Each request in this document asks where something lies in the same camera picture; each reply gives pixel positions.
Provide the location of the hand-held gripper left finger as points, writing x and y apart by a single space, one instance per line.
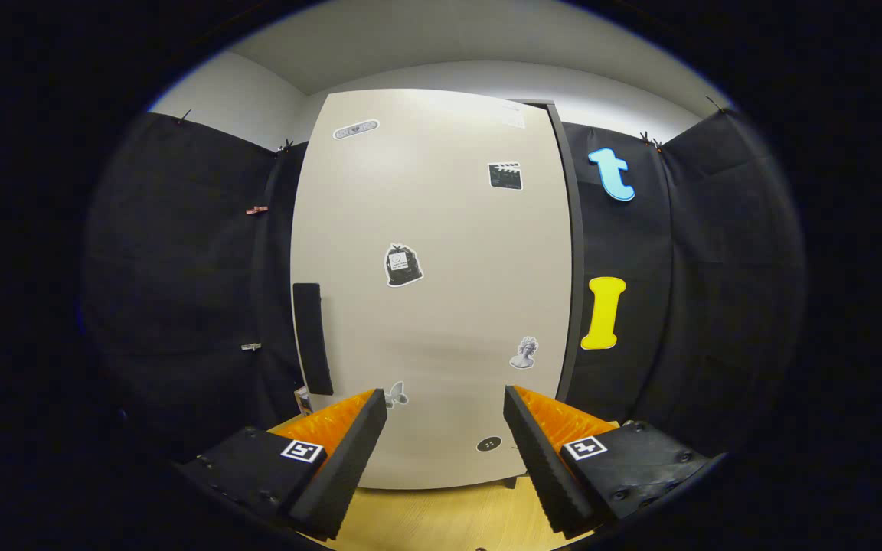
349 467

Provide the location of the beige shoe cabinet door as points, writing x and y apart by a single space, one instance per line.
449 306

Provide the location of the pale spine paperback book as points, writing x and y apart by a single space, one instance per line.
302 399

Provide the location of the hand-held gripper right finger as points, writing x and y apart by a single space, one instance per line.
540 467

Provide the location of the black backdrop cloth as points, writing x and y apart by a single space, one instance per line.
181 268

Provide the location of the red clothes peg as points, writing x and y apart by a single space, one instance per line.
257 210

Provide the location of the grey shoe cabinet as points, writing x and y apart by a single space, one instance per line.
578 268

